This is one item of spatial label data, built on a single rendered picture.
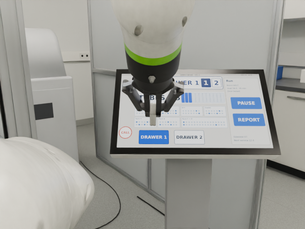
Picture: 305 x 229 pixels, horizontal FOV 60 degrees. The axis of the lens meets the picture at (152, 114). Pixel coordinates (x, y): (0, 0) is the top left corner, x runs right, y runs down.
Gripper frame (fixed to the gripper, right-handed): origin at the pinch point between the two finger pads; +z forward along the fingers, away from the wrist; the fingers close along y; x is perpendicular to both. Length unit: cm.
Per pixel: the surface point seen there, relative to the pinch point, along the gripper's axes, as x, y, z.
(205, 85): -20.4, -17.1, 17.5
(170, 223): 21, -7, 47
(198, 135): -2.4, -13.9, 17.9
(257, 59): -60, -52, 52
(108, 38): -146, 49, 136
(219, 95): -16.9, -21.6, 17.6
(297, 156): -54, -138, 190
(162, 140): -0.1, -2.9, 18.0
